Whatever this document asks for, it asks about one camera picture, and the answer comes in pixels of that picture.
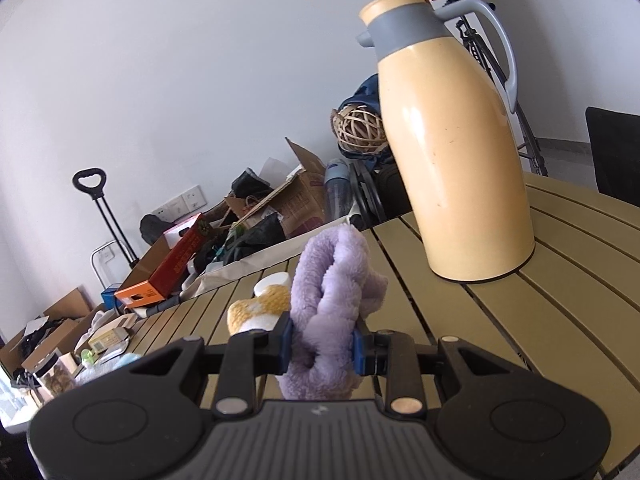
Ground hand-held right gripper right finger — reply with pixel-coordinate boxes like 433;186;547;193
351;320;516;417

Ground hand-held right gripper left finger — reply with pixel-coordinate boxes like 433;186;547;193
127;312;294;418

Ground yellow white fuzzy sock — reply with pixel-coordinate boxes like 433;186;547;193
227;272;292;336

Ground purple fluffy cloth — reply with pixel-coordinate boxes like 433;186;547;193
277;224;388;402

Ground dark cloth pile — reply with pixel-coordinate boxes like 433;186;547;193
195;215;287;272

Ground orange box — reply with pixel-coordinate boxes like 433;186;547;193
115;212;207;308

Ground torn open cardboard box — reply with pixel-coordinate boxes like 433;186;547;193
225;137;328;238

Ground light blue packet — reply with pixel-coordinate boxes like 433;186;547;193
77;352;143;386

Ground grey water bottle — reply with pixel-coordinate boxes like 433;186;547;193
324;158;353;223

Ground pale yellow carton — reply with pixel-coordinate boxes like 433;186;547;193
89;329;132;356

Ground black hat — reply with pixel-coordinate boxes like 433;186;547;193
140;214;173;246

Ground tan folding table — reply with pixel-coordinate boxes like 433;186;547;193
75;172;640;478

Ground yellow thermos jug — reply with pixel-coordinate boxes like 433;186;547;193
356;0;537;283

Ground flat open cardboard box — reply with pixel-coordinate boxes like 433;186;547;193
0;287;101;381

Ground rattan ball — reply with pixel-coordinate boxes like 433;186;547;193
330;102;388;153

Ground clear jar of nuts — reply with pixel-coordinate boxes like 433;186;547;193
32;355;76;403

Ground black folding chair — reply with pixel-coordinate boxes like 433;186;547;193
585;106;640;206

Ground white wall outlets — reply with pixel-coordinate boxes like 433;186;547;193
150;185;207;221

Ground black trolley handle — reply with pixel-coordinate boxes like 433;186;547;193
72;167;141;268

